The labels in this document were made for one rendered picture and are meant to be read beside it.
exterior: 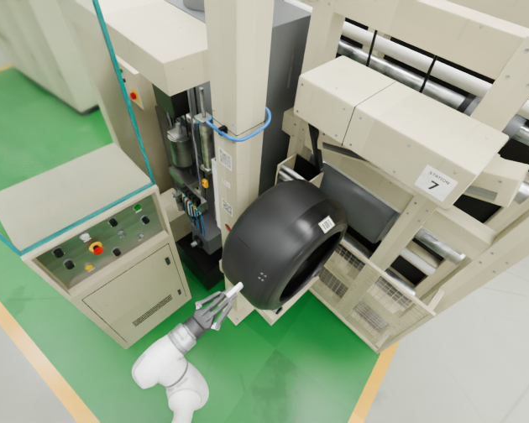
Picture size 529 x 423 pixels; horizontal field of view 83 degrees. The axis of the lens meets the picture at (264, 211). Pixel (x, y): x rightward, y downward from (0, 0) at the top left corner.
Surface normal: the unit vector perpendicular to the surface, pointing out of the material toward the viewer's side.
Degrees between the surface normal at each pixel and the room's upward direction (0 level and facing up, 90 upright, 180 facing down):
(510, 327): 0
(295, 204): 0
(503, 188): 90
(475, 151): 0
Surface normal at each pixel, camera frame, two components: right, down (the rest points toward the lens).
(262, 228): -0.32, -0.25
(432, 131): 0.07, -0.61
